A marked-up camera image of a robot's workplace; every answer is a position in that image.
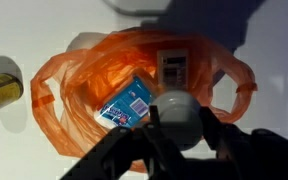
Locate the white barcode label packet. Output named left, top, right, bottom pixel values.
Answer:
left=156, top=48, right=190, bottom=92

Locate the clear plastic cup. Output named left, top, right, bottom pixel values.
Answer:
left=155, top=89, right=205, bottom=152

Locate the amber bottle with yellow cap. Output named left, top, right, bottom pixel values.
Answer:
left=0, top=72, right=25, bottom=118

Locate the orange plastic bag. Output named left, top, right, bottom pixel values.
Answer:
left=29, top=28, right=259, bottom=174

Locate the blue mint box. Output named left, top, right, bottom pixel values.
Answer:
left=93, top=75, right=157, bottom=130

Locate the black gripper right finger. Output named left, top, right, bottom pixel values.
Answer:
left=199, top=105, right=288, bottom=180

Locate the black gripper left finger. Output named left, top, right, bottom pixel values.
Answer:
left=60, top=105, right=189, bottom=180

